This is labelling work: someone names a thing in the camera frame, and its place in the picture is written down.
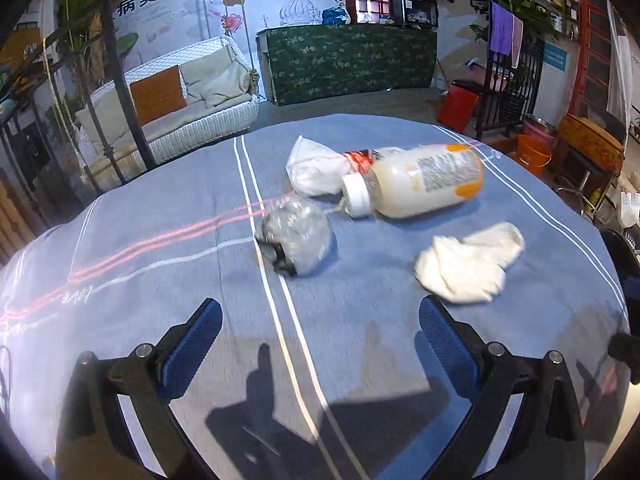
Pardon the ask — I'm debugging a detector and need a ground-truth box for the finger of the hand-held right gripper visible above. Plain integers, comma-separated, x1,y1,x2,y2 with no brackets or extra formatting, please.
607,332,640,376

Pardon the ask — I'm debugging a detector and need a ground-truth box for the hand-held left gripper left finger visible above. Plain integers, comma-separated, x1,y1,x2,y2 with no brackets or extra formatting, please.
55,297,224,480

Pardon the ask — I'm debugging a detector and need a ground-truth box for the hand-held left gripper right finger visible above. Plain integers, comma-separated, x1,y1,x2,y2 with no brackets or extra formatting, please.
419,294,586,480

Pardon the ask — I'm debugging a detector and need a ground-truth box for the white tissue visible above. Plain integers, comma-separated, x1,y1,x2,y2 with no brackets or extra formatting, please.
414,221,526,305

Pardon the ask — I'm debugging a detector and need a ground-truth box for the clear plastic bag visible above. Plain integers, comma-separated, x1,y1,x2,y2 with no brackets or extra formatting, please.
254,197,333,278

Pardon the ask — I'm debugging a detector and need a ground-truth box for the milky plastic bottle orange label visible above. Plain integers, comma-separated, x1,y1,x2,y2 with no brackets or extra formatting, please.
341,143,486,221

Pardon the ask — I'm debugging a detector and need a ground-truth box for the clear plastic wrapper red print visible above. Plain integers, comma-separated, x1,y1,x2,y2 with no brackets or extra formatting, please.
345,146,416,172

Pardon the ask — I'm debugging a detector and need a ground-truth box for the white plastic wrapper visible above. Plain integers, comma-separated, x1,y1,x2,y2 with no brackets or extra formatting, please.
286,135,351,197

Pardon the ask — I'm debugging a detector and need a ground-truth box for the white plastic bag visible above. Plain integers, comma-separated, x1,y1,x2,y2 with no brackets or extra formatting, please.
620,191,640,228

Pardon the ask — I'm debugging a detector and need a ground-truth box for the blue striped tablecloth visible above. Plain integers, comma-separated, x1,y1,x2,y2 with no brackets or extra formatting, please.
0,114,631,480

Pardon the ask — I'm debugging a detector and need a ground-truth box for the orange plastic bucket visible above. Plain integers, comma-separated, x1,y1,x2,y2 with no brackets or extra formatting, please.
515,134,553,177

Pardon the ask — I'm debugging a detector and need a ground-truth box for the pink plastic bucket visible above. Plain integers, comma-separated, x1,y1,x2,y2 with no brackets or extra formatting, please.
522,115,560,148

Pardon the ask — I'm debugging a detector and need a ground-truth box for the black iron rack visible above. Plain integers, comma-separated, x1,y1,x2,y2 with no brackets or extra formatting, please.
475,35,546,142

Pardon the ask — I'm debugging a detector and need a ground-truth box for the white curtain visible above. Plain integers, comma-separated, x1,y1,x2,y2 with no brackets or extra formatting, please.
605,0,632,116

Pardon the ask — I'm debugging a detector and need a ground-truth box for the white wicker swing chair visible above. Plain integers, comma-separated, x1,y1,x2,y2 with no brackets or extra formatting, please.
75,36,262,166

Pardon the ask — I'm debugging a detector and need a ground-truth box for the pink basin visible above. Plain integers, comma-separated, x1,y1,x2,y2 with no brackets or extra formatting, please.
467,60,516,92

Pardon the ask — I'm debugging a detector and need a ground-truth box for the red plastic container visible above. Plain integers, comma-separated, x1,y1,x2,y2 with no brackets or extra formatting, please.
437,80,482,134

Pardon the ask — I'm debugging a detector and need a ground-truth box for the pink towel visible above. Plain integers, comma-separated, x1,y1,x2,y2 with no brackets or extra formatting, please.
510,14,524,68

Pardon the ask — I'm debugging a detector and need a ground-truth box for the orange cushion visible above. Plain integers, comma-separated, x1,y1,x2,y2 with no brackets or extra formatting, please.
129,65,188,126

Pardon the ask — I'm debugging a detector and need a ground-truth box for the purple towel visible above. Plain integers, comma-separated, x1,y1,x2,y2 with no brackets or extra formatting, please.
489,2,515,58

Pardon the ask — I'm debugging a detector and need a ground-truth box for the beige cushion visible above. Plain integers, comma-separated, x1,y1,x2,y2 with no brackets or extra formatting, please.
179,59,252,108

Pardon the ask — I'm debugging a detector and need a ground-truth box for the black iron fence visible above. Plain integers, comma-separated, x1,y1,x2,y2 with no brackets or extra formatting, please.
0,0,158,196

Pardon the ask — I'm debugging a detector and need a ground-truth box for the green patterned counter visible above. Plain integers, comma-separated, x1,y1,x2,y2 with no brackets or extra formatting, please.
256,24,439,107

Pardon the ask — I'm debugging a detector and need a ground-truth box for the blue wall sign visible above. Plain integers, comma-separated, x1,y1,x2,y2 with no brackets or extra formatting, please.
542,42,568,71

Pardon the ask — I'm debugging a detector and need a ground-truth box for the red door frame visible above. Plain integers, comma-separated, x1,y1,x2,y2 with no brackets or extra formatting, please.
567,0,613,116

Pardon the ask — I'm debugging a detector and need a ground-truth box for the swing rope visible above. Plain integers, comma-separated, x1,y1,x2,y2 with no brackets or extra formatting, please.
232,0,261,96

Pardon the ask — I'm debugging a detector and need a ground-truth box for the wall poster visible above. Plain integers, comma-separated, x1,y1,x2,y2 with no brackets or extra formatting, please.
112,0,431,101

